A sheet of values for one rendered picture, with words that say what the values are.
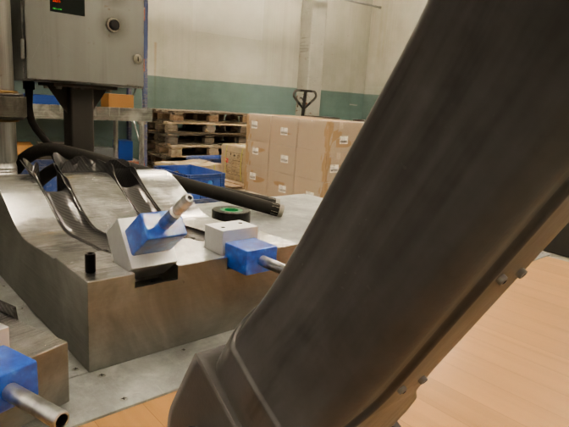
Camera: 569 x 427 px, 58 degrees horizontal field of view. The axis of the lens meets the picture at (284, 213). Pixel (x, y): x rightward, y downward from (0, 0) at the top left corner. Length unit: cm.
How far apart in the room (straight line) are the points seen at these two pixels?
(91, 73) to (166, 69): 634
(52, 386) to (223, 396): 29
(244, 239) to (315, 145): 395
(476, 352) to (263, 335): 47
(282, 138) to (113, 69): 353
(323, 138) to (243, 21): 420
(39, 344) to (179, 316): 15
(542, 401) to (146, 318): 39
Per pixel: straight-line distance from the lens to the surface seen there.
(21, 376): 41
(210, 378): 20
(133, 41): 146
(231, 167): 598
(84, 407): 49
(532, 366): 64
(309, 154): 456
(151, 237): 49
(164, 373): 52
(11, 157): 123
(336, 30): 942
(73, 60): 139
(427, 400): 52
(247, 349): 19
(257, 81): 843
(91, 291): 50
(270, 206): 117
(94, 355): 53
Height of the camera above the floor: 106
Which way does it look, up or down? 12 degrees down
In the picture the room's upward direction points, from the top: 4 degrees clockwise
